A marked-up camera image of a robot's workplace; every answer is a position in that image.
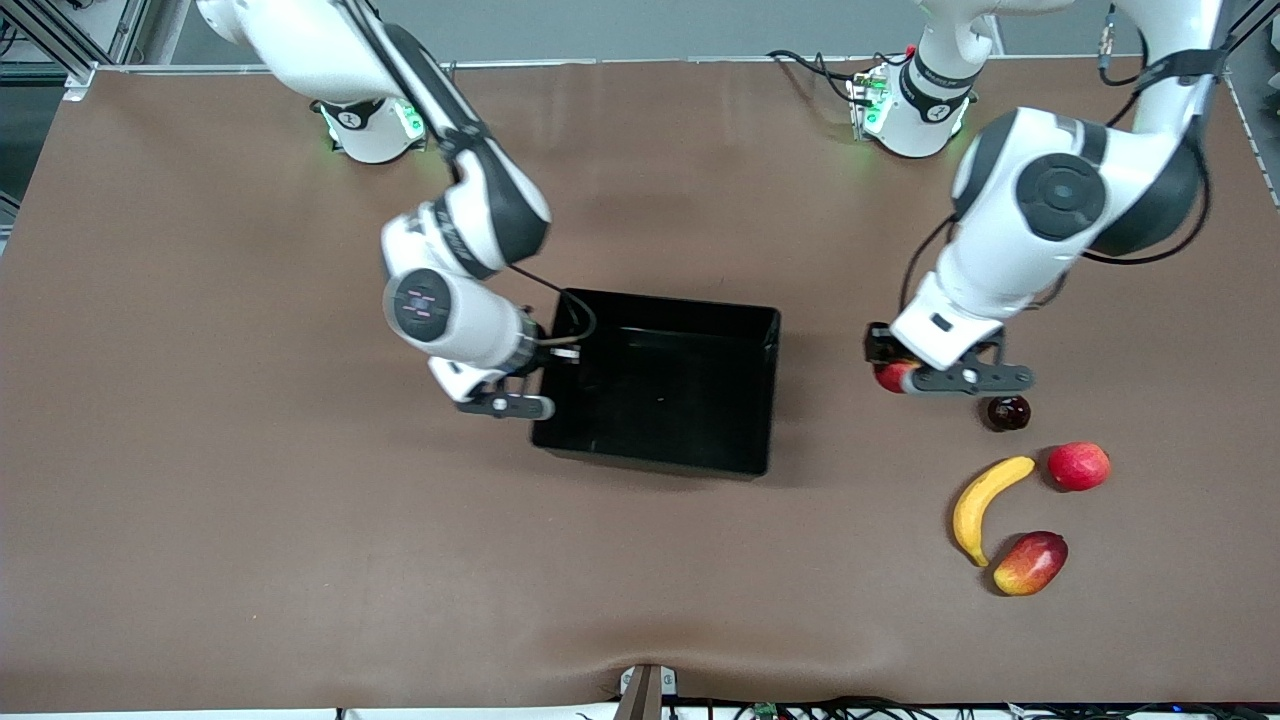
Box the black rectangular plastic box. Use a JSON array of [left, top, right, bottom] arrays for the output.
[[530, 288, 782, 478]]

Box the yellow banana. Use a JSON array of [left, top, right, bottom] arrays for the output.
[[952, 456, 1037, 568]]

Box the large plain red apple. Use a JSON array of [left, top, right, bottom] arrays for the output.
[[1047, 441, 1112, 492]]

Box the table cover sheet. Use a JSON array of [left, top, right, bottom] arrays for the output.
[[0, 55, 1280, 713]]

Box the red yellow mango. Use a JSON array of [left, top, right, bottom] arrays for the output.
[[993, 531, 1069, 597]]

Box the black base power cable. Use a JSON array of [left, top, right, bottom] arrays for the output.
[[767, 49, 873, 107]]

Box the grey metal clamp bracket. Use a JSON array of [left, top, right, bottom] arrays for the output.
[[619, 666, 679, 699]]

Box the grey camera mount pole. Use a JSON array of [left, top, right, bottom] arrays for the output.
[[612, 667, 664, 720]]

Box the aluminium frame profile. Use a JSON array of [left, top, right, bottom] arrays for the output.
[[0, 0, 153, 98]]

